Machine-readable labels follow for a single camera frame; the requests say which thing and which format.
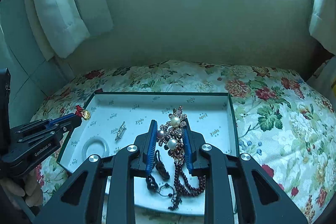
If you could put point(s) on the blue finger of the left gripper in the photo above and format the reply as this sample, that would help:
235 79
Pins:
38 137
60 120

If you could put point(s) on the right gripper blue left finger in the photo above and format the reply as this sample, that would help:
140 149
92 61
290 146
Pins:
100 183

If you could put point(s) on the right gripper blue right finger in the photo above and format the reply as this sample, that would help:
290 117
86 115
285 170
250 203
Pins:
237 187

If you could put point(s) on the red cord gold charm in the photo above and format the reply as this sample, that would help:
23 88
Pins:
82 113

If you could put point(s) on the white jade bangle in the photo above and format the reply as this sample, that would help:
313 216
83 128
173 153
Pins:
95 145

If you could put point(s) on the silver rhinestone brooch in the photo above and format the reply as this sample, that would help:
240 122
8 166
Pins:
120 131

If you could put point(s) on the pearl flower brooch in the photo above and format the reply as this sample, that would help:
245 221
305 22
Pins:
169 135

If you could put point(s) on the dark green jewelry tray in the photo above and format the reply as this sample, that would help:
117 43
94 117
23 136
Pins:
210 114

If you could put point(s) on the person's left hand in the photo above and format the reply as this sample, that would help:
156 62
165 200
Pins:
31 189

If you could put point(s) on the floral bed cover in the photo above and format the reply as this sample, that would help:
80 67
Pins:
287 126

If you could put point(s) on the left white curtain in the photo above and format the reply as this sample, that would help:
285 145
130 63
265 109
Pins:
60 26

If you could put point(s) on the white curtain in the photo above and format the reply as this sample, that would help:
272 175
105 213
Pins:
322 25
60 26

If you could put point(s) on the white patterned pillow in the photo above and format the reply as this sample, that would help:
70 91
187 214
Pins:
323 80

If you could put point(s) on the right white curtain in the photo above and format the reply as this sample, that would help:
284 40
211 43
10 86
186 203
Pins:
322 25

